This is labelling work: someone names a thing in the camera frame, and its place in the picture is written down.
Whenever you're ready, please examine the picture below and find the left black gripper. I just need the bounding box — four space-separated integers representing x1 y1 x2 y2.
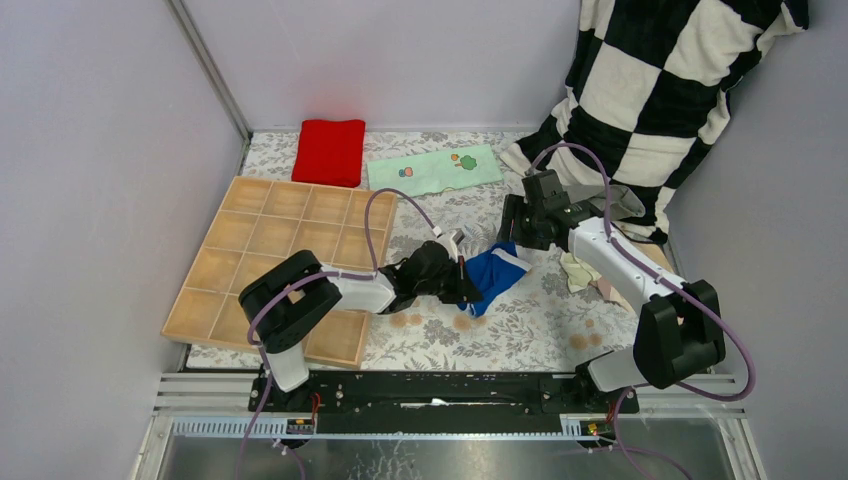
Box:
413 255 482 304

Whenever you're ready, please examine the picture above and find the blue underwear with white lettering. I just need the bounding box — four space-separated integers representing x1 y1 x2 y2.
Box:
457 242 532 318

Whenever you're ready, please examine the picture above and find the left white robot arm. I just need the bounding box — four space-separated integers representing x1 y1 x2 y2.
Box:
238 241 483 411

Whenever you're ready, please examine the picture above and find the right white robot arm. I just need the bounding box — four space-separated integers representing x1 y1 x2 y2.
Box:
498 171 726 412

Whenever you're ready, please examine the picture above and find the floral patterned table mat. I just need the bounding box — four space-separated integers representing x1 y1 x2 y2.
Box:
186 132 637 372

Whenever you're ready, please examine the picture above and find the beige cloth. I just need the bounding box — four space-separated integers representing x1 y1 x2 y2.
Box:
559 243 675 314

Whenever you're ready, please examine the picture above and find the light green patterned cloth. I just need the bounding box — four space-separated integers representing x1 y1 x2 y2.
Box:
366 145 503 197

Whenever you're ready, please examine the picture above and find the grey crumpled cloth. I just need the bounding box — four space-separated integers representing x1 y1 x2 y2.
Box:
566 185 646 221

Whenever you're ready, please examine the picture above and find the red folded cloth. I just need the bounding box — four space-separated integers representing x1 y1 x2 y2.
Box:
291 119 366 188

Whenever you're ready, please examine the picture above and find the black white checkered blanket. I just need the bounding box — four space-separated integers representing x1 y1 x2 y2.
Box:
501 1 810 244

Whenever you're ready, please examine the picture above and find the wooden compartment tray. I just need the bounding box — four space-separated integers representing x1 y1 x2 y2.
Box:
161 176 397 353

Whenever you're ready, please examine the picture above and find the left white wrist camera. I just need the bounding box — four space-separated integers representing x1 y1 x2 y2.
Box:
433 226 465 262

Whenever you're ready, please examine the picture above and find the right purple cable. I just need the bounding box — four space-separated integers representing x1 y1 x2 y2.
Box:
526 141 758 480

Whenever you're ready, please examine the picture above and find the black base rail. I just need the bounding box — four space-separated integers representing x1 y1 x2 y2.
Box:
248 370 639 435

